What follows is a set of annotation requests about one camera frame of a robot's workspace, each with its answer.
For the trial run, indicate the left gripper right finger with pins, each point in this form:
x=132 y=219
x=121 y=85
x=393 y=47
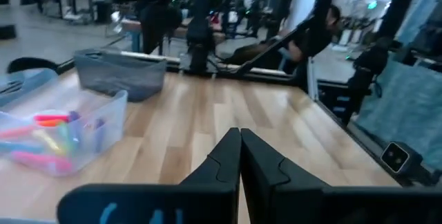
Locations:
x=310 y=205

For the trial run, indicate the person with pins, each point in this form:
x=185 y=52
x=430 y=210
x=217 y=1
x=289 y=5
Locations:
x=312 y=40

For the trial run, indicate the slim yellow highlighter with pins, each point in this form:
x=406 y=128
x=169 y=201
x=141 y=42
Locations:
x=48 y=141

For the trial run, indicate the red-pink highlighter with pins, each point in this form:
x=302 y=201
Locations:
x=52 y=117

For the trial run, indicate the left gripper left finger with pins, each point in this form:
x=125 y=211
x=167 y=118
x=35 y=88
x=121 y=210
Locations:
x=172 y=203

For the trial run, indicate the white frame bracket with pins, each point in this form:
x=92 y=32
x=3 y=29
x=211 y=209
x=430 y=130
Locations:
x=312 y=79

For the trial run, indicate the clear plastic bin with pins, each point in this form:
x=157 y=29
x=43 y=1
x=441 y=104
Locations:
x=103 y=127

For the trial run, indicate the orange highlighter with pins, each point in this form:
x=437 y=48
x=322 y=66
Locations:
x=51 y=123

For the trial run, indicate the blue highlighter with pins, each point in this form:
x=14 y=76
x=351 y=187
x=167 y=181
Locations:
x=15 y=147

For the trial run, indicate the small black table camera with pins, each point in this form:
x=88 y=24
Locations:
x=395 y=156

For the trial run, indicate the dark grey plastic bin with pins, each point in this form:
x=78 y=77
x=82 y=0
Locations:
x=121 y=79

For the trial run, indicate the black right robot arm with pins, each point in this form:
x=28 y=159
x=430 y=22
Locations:
x=200 y=44

